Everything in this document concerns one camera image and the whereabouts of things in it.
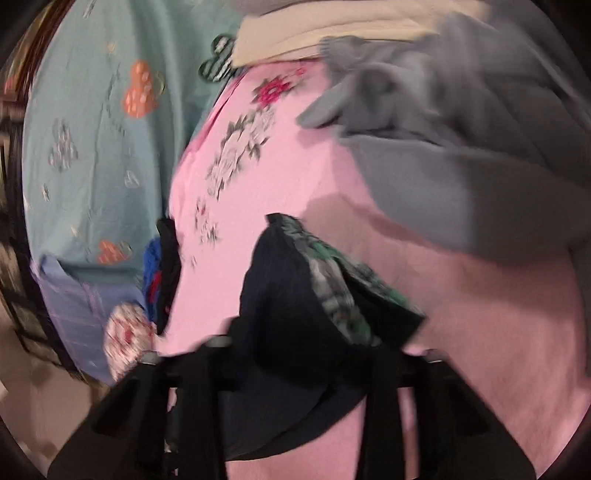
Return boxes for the dark navy pants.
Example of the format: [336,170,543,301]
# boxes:
[165,212,426,462]

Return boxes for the red floral pillow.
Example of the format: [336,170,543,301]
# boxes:
[103,303,156,382]

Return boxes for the blue plaid pillow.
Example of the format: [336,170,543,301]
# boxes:
[31,255,144,385]

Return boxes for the blue folded garment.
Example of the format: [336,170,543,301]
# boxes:
[142,237,162,323]

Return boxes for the grey fleece garment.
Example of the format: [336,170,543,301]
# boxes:
[298,1,590,262]

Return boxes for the teal heart-print pillow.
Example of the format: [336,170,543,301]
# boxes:
[22,1,242,282]

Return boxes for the cream quilted pillow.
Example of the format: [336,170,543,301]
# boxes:
[232,1,488,67]

